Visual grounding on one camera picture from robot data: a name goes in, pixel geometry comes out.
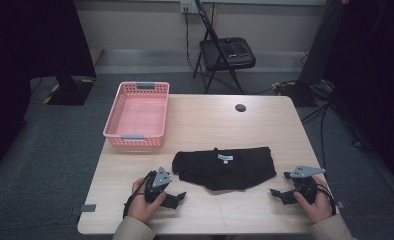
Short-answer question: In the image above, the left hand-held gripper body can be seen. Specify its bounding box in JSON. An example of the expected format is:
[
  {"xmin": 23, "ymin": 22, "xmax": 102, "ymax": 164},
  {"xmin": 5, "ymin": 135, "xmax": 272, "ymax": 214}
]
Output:
[{"xmin": 144, "ymin": 166, "xmax": 173, "ymax": 205}]

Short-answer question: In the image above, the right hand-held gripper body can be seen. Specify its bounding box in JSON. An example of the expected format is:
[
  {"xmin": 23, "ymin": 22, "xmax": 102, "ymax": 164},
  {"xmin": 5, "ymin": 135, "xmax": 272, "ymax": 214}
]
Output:
[{"xmin": 283, "ymin": 164, "xmax": 327, "ymax": 205}]

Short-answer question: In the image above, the black printed t-shirt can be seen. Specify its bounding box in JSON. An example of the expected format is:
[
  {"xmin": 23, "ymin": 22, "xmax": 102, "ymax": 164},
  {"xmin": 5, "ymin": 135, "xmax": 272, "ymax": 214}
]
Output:
[{"xmin": 171, "ymin": 146, "xmax": 278, "ymax": 192}]

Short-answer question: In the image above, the person's right hand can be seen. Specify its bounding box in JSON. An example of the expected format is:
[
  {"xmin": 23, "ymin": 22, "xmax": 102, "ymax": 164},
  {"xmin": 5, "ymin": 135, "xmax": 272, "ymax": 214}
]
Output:
[{"xmin": 293, "ymin": 176, "xmax": 333, "ymax": 225}]

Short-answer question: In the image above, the person's left hand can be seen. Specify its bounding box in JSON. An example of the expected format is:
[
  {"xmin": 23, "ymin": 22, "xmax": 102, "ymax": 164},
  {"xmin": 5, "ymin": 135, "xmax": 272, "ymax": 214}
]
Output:
[{"xmin": 127, "ymin": 177, "xmax": 168, "ymax": 225}]

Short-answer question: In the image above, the pink plastic basket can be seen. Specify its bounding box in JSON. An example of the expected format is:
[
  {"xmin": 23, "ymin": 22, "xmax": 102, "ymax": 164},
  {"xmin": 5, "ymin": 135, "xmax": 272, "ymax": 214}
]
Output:
[{"xmin": 102, "ymin": 80, "xmax": 171, "ymax": 149}]

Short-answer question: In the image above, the black striped stand base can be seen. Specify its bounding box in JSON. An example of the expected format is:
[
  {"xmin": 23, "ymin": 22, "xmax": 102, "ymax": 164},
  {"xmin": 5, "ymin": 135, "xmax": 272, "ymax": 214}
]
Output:
[
  {"xmin": 42, "ymin": 75, "xmax": 96, "ymax": 107},
  {"xmin": 272, "ymin": 79, "xmax": 320, "ymax": 108}
]

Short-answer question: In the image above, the black folding chair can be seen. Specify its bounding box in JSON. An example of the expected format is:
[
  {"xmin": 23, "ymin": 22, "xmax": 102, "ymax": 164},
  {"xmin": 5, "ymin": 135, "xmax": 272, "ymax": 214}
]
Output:
[{"xmin": 192, "ymin": 0, "xmax": 257, "ymax": 95}]

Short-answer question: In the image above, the dark curtain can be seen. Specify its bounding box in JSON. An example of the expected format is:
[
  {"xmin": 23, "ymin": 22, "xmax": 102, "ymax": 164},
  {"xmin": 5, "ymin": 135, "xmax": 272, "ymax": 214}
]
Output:
[
  {"xmin": 0, "ymin": 0, "xmax": 98, "ymax": 178},
  {"xmin": 298, "ymin": 0, "xmax": 394, "ymax": 198}
]

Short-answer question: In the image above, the black pedal device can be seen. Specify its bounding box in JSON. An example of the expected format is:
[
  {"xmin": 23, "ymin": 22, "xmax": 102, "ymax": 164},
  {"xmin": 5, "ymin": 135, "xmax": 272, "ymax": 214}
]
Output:
[{"xmin": 218, "ymin": 37, "xmax": 250, "ymax": 59}]

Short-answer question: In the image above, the right hand-held gripper cable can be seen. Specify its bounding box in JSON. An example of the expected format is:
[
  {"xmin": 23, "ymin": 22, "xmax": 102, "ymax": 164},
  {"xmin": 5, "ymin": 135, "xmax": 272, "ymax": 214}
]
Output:
[{"xmin": 314, "ymin": 182, "xmax": 337, "ymax": 216}]

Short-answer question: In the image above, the hand-held gripper cable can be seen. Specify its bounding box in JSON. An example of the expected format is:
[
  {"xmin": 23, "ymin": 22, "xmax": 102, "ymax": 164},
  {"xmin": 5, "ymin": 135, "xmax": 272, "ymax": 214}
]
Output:
[
  {"xmin": 314, "ymin": 182, "xmax": 337, "ymax": 216},
  {"xmin": 122, "ymin": 171, "xmax": 154, "ymax": 220}
]

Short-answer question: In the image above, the left hand-held gripper cable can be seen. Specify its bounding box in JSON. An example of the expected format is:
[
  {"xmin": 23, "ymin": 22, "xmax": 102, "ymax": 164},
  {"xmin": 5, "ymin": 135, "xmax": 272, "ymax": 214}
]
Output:
[{"xmin": 122, "ymin": 171, "xmax": 154, "ymax": 220}]

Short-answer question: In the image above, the black wall cable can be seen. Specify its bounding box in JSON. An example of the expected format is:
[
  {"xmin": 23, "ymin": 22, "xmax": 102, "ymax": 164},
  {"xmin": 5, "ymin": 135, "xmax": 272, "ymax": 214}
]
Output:
[{"xmin": 183, "ymin": 6, "xmax": 200, "ymax": 73}]

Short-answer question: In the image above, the white wall socket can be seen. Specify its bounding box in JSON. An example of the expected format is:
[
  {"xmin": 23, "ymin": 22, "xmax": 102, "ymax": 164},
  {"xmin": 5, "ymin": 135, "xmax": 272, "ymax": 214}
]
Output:
[{"xmin": 179, "ymin": 0, "xmax": 200, "ymax": 15}]

